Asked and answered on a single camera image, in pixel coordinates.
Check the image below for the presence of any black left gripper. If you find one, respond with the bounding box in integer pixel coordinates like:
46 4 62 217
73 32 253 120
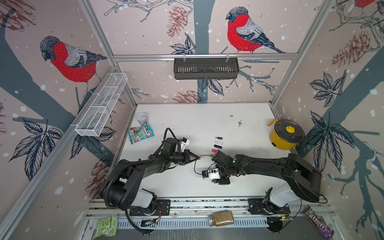
169 150 199 165

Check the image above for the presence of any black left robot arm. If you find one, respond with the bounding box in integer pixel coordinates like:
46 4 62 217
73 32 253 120
99 138 200 211

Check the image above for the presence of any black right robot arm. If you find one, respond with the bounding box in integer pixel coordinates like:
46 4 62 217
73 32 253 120
204 151 322 216

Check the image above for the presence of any glass jar of seeds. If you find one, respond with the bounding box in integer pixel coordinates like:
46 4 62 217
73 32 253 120
209 211 235 227

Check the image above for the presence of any green candy packet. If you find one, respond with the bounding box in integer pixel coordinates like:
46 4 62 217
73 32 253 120
129 122 154 144

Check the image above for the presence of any pink can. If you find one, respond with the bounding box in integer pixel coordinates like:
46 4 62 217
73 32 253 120
136 112 148 126

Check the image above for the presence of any yellow pot with black lid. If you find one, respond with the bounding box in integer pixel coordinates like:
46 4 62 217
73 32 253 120
268 119 305 151

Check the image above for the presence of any green snack bag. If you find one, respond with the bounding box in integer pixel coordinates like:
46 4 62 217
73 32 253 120
93 214 118 239

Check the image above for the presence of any purple candy bar wrapper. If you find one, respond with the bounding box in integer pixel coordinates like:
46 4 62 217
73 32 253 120
304 205 335 240

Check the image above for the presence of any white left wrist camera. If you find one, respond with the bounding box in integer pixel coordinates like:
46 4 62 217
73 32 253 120
179 138 190 152

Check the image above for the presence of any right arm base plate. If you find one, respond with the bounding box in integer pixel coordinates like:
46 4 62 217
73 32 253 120
248 198 291 216

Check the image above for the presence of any black wire basket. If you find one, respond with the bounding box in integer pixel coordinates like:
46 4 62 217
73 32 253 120
174 58 240 80

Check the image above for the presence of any white wire mesh shelf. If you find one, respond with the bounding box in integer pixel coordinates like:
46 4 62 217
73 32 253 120
75 73 128 137

